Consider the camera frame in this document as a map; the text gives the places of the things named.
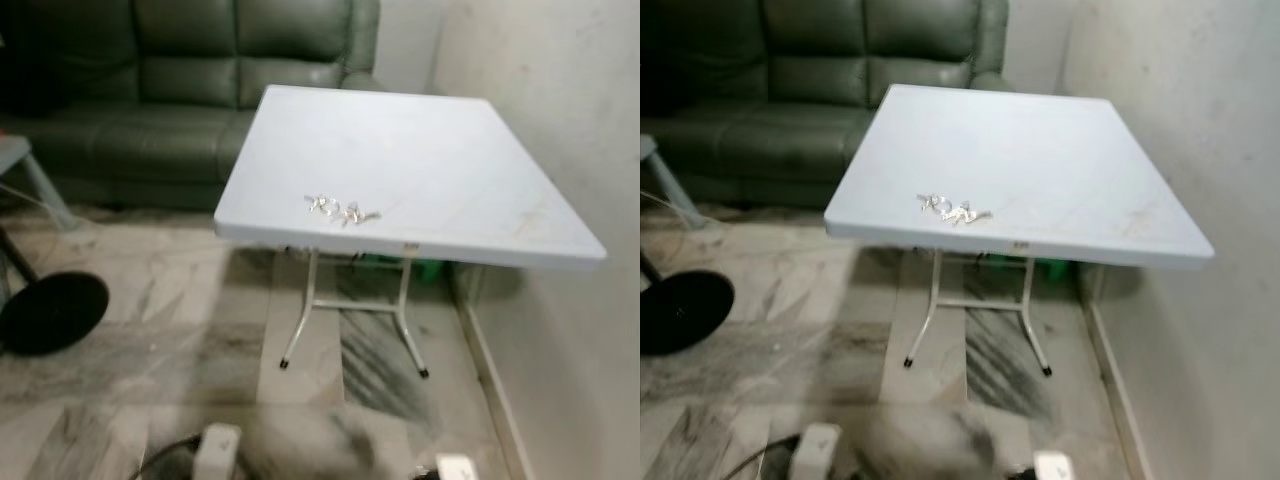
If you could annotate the silver bunch of keys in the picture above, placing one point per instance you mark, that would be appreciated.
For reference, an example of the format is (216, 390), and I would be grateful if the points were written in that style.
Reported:
(954, 209)
(341, 210)

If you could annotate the grey side table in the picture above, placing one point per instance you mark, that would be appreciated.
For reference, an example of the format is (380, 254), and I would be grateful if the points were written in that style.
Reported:
(25, 175)
(662, 185)

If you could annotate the black round stand base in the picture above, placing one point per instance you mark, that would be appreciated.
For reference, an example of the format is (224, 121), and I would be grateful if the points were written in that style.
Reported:
(52, 312)
(685, 312)

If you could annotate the dark green leather sofa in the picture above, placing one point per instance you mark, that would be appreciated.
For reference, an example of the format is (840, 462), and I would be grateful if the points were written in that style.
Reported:
(780, 90)
(150, 90)

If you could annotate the green box under table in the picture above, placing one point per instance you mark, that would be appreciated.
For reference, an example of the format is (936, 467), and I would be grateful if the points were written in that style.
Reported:
(425, 268)
(1050, 268)

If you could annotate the white folding table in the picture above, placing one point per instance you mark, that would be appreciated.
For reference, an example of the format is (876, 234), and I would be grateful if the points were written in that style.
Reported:
(420, 170)
(1040, 170)

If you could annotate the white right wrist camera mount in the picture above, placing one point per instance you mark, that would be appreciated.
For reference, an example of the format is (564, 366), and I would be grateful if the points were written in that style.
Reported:
(1053, 466)
(457, 468)

